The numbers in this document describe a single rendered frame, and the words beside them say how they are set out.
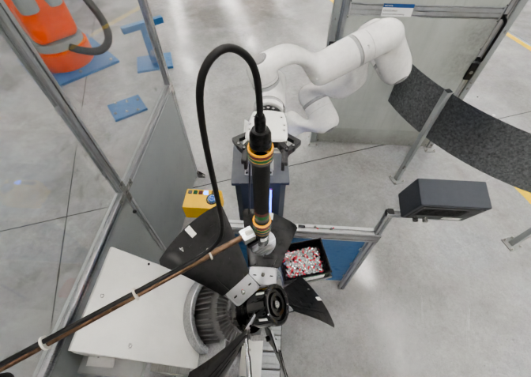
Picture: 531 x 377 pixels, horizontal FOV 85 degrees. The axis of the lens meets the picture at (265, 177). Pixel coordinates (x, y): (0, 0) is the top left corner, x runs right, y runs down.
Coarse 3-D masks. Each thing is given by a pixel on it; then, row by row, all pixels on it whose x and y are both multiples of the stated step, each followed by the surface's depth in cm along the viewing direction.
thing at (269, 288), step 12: (264, 288) 88; (276, 288) 90; (252, 300) 87; (264, 300) 84; (240, 312) 89; (252, 312) 86; (264, 312) 83; (276, 312) 86; (288, 312) 90; (240, 324) 88; (252, 324) 91; (264, 324) 85; (276, 324) 84
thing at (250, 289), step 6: (246, 276) 87; (240, 282) 87; (246, 282) 87; (252, 282) 88; (234, 288) 87; (240, 288) 87; (246, 288) 88; (252, 288) 88; (228, 294) 87; (234, 294) 87; (240, 294) 88; (246, 294) 88; (252, 294) 88; (234, 300) 87; (240, 300) 88
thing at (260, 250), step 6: (246, 228) 68; (240, 234) 68; (252, 234) 67; (270, 234) 77; (246, 240) 67; (252, 240) 68; (258, 240) 69; (270, 240) 76; (252, 246) 69; (258, 246) 75; (270, 246) 75; (252, 252) 74; (258, 252) 74; (264, 252) 74; (270, 252) 75
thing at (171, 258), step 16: (192, 224) 81; (208, 224) 83; (224, 224) 85; (176, 240) 79; (192, 240) 81; (208, 240) 82; (224, 240) 84; (176, 256) 79; (192, 256) 81; (224, 256) 84; (240, 256) 86; (192, 272) 81; (208, 272) 83; (224, 272) 84; (240, 272) 86; (224, 288) 85
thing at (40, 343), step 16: (224, 48) 31; (240, 48) 33; (208, 64) 32; (256, 64) 35; (256, 80) 37; (256, 96) 39; (208, 144) 40; (208, 160) 43; (176, 272) 62; (144, 288) 59; (112, 304) 57; (80, 320) 55; (48, 336) 54
